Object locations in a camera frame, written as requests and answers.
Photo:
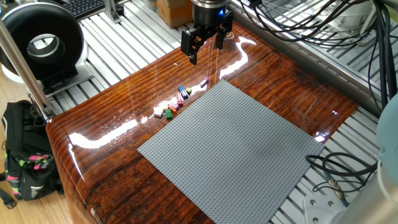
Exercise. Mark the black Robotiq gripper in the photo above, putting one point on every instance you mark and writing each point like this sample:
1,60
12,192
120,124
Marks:
208,14

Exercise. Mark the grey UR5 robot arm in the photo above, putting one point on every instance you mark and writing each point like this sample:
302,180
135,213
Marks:
388,140

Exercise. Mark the magenta square Lego brick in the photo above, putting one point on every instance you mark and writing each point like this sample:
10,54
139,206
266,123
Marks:
206,79

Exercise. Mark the small white Lego brick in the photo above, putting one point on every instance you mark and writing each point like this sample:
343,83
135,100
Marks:
203,83

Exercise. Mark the lime green Lego brick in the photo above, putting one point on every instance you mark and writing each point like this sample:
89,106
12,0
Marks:
188,91

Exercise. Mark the long blue Lego brick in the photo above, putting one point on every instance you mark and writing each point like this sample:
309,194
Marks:
183,92

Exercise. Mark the long red Lego brick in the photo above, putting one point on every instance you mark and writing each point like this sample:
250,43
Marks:
179,99

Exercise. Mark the light pink Lego brick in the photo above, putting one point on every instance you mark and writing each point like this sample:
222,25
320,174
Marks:
175,106

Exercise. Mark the thin orange Lego brick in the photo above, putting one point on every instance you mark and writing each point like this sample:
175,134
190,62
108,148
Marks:
172,109

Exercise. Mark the dark green Lego brick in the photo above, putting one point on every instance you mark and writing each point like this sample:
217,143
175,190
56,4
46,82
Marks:
168,114

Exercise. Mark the grey Lego baseplate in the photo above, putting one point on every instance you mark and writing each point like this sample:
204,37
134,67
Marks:
230,149

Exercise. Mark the brown cardboard box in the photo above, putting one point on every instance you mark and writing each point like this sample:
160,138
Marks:
171,14

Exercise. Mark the black keyboard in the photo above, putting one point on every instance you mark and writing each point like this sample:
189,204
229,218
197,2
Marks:
84,7

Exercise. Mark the white plastic housing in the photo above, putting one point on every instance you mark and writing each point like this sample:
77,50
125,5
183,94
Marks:
348,18

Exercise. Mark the short aluminium bracket post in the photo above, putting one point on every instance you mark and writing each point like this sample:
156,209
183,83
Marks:
110,11

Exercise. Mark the grey metal rail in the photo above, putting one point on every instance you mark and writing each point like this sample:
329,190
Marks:
311,60

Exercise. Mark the white fan base plate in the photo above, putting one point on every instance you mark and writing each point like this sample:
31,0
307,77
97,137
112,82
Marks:
83,62

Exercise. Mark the aluminium frame post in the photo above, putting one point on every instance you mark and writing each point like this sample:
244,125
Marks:
21,71

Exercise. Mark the grey robot mount plate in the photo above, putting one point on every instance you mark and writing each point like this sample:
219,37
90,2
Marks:
321,211

